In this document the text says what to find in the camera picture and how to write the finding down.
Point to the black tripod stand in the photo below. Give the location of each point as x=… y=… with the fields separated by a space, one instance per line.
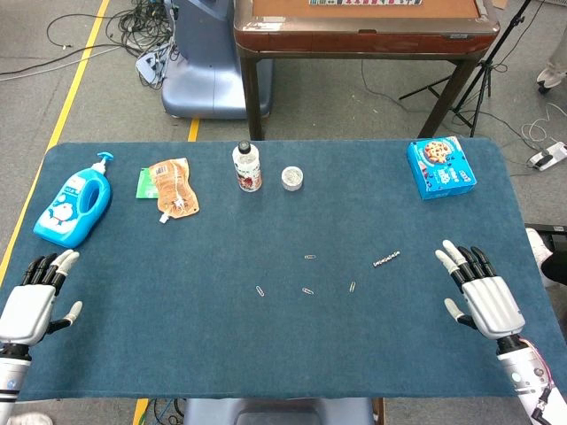
x=485 y=66

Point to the blue pump detergent bottle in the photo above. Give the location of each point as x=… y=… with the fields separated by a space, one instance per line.
x=59 y=217

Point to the blue cookie box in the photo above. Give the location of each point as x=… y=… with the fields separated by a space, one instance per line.
x=443 y=172

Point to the white shoe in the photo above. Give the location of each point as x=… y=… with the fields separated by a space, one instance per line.
x=538 y=248

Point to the orange spout pouch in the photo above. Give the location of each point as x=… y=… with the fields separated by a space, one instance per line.
x=175 y=186

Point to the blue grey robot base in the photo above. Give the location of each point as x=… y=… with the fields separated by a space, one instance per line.
x=274 y=411

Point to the white sneaker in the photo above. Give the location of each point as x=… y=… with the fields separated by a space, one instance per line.
x=28 y=419

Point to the person leg beige trousers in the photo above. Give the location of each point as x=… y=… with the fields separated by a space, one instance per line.
x=553 y=66

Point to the blue table cloth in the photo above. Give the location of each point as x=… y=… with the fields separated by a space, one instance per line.
x=266 y=345

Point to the black foot pedal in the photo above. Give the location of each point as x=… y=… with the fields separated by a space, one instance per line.
x=556 y=230

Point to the grey power strip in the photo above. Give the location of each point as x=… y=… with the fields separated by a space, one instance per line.
x=148 y=64

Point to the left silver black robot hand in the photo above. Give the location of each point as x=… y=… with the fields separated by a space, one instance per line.
x=24 y=310

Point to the row of mahjong tiles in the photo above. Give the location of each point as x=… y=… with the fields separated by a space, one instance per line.
x=363 y=2

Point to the green flat packet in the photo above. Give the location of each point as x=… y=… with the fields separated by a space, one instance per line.
x=144 y=186

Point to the clear bottle black cap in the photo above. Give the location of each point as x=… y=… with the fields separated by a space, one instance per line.
x=248 y=172

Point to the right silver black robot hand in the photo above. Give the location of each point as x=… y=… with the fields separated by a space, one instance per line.
x=494 y=305

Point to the brown mahjong table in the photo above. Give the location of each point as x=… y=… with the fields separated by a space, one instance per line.
x=363 y=40

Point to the blue grey machine base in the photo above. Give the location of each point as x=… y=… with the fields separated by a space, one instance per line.
x=199 y=66

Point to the white power strip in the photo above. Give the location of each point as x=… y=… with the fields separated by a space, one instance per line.
x=547 y=157

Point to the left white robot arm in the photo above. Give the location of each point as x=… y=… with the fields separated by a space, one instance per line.
x=11 y=376

